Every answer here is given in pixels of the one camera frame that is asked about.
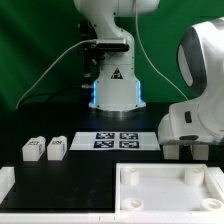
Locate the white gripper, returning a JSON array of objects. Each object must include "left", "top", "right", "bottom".
[{"left": 158, "top": 99, "right": 224, "bottom": 145}]

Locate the white square table top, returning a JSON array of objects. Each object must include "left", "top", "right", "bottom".
[{"left": 115, "top": 163, "right": 224, "bottom": 213}]

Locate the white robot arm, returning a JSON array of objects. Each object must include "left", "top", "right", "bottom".
[{"left": 73, "top": 0, "right": 224, "bottom": 145}]

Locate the white marker sheet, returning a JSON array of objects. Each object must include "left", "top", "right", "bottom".
[{"left": 70, "top": 132, "right": 160, "bottom": 151}]

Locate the white left edge block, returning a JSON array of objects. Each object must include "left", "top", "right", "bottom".
[{"left": 0, "top": 167, "right": 15, "bottom": 204}]

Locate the grey camera on stand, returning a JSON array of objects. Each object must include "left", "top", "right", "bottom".
[{"left": 91, "top": 38, "right": 129, "bottom": 52}]

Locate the black camera stand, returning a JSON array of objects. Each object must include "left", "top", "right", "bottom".
[{"left": 79, "top": 20, "right": 97, "bottom": 105}]

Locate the black cable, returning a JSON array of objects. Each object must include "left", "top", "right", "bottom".
[{"left": 19, "top": 85, "right": 93, "bottom": 107}]

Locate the white cable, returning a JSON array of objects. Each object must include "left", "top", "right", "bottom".
[{"left": 15, "top": 39, "right": 98, "bottom": 110}]

